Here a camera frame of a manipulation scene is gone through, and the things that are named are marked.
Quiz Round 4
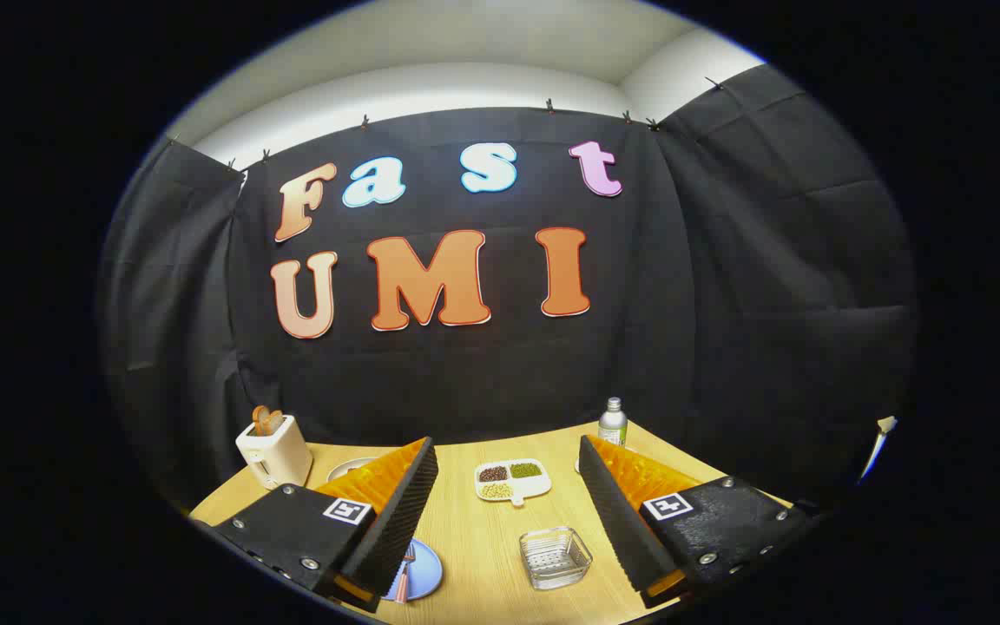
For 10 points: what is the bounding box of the white toaster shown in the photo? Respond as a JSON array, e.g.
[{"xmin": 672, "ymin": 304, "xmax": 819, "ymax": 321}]
[{"xmin": 235, "ymin": 415, "xmax": 313, "ymax": 490}]

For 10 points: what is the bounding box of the perforated metal tray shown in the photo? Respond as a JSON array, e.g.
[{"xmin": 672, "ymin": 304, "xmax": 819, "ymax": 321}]
[{"xmin": 519, "ymin": 526, "xmax": 594, "ymax": 591}]

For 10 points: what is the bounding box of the row of black cloth clips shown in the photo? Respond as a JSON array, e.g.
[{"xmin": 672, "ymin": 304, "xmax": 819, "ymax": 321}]
[{"xmin": 168, "ymin": 76, "xmax": 727, "ymax": 170}]

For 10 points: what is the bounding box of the white oval plate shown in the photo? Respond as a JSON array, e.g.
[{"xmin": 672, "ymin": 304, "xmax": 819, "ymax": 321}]
[{"xmin": 327, "ymin": 457, "xmax": 379, "ymax": 484}]

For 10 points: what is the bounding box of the blue round plate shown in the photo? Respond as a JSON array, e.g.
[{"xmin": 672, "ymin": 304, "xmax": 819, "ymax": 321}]
[{"xmin": 381, "ymin": 538, "xmax": 444, "ymax": 602}]

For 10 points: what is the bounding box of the black backdrop cloth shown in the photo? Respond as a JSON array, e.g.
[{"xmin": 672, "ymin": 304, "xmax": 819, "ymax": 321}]
[{"xmin": 96, "ymin": 62, "xmax": 918, "ymax": 513}]

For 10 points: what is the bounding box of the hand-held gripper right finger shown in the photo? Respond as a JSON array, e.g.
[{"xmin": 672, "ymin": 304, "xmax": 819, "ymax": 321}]
[{"xmin": 578, "ymin": 434, "xmax": 818, "ymax": 609}]

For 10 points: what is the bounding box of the silver bottle with green label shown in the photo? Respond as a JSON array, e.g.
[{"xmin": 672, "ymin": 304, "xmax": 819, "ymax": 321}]
[{"xmin": 598, "ymin": 397, "xmax": 628, "ymax": 448}]

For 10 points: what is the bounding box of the white divided dish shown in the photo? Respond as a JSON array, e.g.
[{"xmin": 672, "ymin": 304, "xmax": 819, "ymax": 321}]
[{"xmin": 475, "ymin": 458, "xmax": 553, "ymax": 507}]

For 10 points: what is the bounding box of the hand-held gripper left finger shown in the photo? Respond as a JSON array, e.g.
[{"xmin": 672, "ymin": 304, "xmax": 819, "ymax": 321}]
[{"xmin": 212, "ymin": 437, "xmax": 440, "ymax": 614}]

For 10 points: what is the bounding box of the fork with red checked handle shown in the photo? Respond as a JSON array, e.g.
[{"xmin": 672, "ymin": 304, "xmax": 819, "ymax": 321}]
[{"xmin": 393, "ymin": 545, "xmax": 417, "ymax": 604}]

